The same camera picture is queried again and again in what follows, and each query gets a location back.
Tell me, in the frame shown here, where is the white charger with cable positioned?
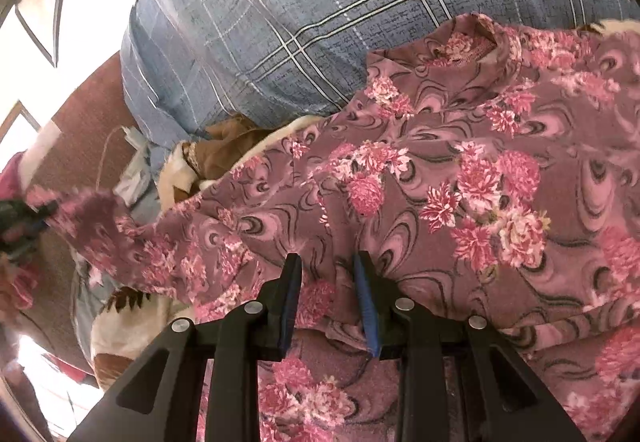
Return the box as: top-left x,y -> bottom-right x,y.
97,124 -> 146,193

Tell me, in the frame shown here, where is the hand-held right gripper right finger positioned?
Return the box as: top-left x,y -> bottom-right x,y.
352,251 -> 588,442

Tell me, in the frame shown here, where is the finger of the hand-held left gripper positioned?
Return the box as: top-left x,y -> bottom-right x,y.
0,199 -> 58,237
0,236 -> 42,267

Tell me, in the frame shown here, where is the brown cloth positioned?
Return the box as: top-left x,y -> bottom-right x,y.
187,116 -> 273,185

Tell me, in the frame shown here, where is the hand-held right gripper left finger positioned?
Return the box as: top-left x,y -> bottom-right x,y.
65,253 -> 304,442

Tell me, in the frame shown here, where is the pink floral garment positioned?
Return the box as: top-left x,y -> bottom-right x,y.
25,12 -> 640,442

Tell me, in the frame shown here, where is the blue plaid pillow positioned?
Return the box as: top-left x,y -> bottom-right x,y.
120,0 -> 636,163

